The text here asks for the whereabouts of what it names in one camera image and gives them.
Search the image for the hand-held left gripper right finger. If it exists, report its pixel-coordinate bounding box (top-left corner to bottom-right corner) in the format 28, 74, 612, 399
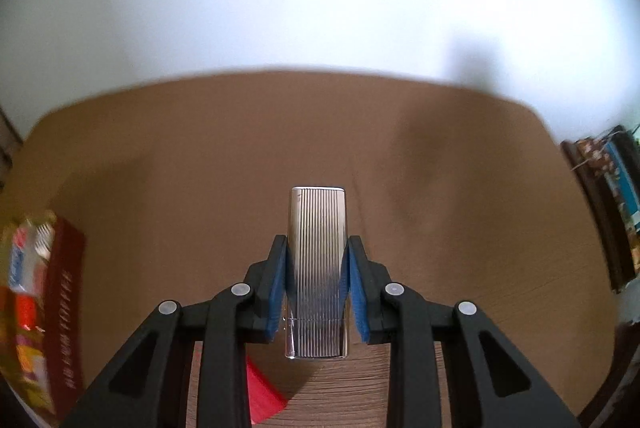
345, 235, 581, 428

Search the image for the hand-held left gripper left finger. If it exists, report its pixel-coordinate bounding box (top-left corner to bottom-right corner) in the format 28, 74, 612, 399
60, 234, 290, 428

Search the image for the silver ribbed lighter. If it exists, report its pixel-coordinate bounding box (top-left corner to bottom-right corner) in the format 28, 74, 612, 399
284, 186, 350, 360

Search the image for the dark red storage box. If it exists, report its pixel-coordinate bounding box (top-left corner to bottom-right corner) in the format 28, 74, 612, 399
0, 208, 87, 426

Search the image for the white blue small packet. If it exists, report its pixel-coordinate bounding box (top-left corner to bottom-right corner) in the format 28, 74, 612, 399
7, 221, 56, 294

